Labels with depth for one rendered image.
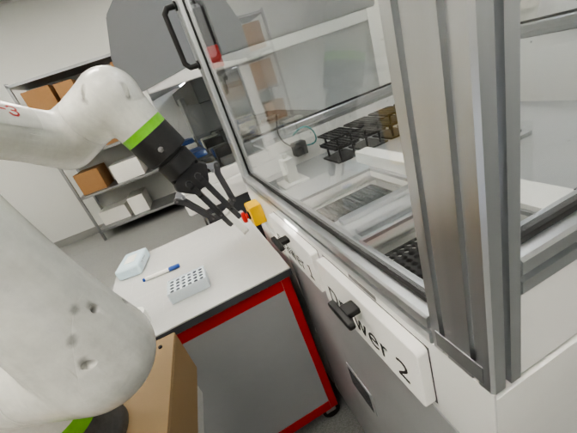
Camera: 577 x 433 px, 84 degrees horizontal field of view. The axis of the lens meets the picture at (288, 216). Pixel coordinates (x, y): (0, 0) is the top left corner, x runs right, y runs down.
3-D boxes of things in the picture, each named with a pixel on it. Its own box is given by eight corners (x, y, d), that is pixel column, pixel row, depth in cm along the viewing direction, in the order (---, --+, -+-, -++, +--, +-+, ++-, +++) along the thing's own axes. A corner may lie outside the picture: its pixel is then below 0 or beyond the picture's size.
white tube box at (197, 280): (172, 304, 98) (167, 295, 96) (172, 290, 105) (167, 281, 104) (210, 286, 100) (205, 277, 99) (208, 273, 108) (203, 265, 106)
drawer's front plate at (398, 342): (427, 409, 44) (416, 355, 40) (328, 299, 70) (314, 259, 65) (437, 402, 45) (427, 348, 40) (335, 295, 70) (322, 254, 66)
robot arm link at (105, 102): (91, 53, 50) (116, 49, 60) (41, 104, 53) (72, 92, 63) (160, 124, 57) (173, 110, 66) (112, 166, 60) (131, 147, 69)
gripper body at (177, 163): (184, 140, 69) (213, 171, 74) (154, 167, 69) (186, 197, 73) (186, 143, 63) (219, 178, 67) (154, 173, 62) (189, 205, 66)
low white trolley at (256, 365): (210, 509, 115) (93, 368, 83) (193, 379, 169) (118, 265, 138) (347, 418, 127) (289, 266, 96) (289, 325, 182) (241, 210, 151)
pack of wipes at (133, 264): (142, 273, 123) (136, 264, 121) (118, 282, 123) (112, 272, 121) (151, 254, 137) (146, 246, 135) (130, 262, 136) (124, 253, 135)
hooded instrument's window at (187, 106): (182, 195, 149) (133, 96, 130) (169, 150, 306) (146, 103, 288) (383, 111, 174) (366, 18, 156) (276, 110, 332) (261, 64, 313)
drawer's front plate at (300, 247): (323, 293, 72) (309, 253, 68) (279, 245, 98) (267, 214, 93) (329, 289, 73) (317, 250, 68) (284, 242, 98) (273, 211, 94)
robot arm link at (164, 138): (127, 153, 58) (165, 119, 58) (131, 146, 68) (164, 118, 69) (154, 177, 61) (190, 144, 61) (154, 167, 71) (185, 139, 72)
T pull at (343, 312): (350, 332, 50) (349, 326, 49) (328, 307, 56) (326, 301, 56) (370, 321, 51) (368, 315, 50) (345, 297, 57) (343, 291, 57)
